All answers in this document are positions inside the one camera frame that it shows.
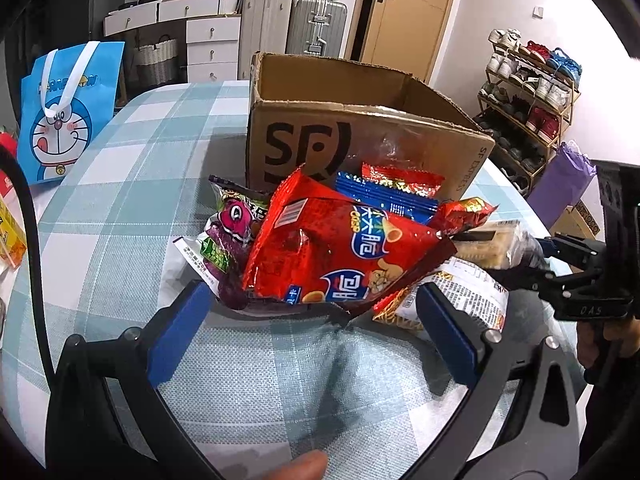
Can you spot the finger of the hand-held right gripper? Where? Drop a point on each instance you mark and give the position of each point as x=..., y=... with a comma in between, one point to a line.
x=570, y=252
x=540, y=280

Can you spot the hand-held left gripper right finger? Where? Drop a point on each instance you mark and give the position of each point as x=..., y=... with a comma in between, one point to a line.
x=450, y=335

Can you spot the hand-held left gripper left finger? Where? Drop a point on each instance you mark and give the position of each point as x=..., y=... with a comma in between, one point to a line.
x=181, y=330

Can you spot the white and yellow snack packet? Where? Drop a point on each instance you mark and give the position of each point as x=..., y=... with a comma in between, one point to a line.
x=460, y=287

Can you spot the clear cracker packet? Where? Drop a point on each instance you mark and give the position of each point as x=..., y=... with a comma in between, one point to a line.
x=495, y=250

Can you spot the red and gold snack packet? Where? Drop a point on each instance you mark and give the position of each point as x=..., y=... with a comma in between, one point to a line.
x=460, y=212

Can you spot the purple snack packet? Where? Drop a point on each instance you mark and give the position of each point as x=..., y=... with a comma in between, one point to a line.
x=232, y=220

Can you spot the blue snack packet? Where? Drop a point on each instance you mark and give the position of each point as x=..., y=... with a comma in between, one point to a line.
x=380, y=200

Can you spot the large red chip bag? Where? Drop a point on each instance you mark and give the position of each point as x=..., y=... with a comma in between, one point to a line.
x=310, y=240

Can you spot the small red snack packet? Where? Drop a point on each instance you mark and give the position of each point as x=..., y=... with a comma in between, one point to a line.
x=400, y=177

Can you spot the brown cardboard box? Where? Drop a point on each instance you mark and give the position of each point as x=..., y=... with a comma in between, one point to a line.
x=295, y=135

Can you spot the person's right hand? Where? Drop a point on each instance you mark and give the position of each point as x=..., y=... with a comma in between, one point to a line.
x=620, y=342

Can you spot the person's left hand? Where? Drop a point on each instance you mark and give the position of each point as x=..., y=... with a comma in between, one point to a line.
x=300, y=466

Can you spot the cardboard box with owl print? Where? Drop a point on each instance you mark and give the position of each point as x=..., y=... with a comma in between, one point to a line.
x=580, y=225

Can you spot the purple bag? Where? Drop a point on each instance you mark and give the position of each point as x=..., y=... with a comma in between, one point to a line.
x=560, y=185

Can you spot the gold metal shoe rack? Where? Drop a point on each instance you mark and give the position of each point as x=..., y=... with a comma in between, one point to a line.
x=570, y=120

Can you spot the checked tablecloth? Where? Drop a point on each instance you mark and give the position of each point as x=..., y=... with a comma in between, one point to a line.
x=125, y=210

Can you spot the rows of shoes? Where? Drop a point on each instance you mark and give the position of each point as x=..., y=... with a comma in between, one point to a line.
x=530, y=90

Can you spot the yellow box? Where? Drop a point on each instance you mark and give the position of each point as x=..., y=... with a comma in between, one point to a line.
x=10, y=240

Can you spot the blue cartoon tote bag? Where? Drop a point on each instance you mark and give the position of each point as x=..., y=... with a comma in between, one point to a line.
x=90, y=110

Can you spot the red item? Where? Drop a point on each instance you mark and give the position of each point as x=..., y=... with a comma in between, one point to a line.
x=5, y=142

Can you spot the woven laundry basket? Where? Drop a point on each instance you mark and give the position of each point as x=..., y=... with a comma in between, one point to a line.
x=156, y=60

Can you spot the wooden door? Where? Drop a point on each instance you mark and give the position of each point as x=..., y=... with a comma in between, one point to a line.
x=415, y=20

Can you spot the white drawer desk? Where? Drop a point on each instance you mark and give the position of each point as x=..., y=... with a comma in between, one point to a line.
x=210, y=45

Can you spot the beige suitcase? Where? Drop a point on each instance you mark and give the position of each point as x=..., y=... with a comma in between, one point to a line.
x=265, y=30

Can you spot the silver suitcase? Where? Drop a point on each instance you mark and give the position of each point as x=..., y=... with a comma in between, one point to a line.
x=317, y=25

